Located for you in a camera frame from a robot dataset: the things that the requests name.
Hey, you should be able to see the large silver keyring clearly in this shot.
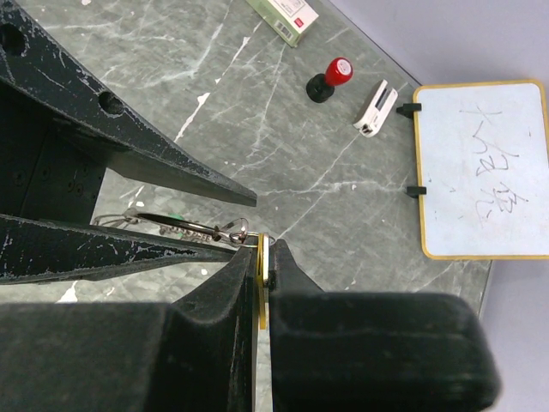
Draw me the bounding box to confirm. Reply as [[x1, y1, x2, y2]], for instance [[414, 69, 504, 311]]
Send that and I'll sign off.
[[136, 213, 250, 245]]

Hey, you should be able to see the yellow tagged key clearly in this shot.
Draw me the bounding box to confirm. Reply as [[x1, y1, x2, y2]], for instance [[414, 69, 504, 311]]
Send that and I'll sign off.
[[252, 232, 276, 412]]

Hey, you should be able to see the white green cardboard box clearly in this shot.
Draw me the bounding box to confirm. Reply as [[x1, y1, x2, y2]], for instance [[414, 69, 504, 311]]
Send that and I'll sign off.
[[246, 0, 318, 48]]

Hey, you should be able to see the red black stamp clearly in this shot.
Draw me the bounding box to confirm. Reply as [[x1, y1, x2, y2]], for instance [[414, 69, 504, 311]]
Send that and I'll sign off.
[[305, 57, 353, 103]]

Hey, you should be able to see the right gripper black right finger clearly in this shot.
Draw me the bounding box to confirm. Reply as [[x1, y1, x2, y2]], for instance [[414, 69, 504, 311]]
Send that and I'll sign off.
[[269, 240, 501, 411]]

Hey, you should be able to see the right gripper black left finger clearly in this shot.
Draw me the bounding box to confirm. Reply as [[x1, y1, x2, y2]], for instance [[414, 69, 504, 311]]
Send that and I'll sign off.
[[1, 248, 257, 411]]

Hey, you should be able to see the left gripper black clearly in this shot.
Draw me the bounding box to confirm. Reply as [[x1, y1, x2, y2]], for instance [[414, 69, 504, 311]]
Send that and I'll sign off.
[[1, 1, 257, 285]]

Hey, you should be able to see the small whiteboard yellow frame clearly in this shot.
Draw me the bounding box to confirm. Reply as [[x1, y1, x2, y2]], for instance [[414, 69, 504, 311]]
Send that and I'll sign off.
[[397, 79, 548, 260]]

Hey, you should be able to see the silver keys bunch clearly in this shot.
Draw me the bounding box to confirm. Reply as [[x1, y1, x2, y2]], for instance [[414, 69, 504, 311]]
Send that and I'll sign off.
[[92, 208, 209, 242]]

